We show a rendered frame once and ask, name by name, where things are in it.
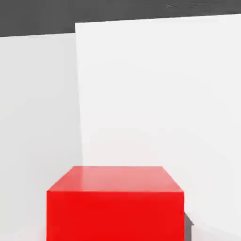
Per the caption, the small red cube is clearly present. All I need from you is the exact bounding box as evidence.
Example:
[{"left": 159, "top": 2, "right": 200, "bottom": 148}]
[{"left": 46, "top": 165, "right": 185, "bottom": 241}]

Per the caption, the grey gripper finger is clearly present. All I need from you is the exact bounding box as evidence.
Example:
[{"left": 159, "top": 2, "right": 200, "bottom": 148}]
[{"left": 184, "top": 212, "right": 241, "bottom": 241}]

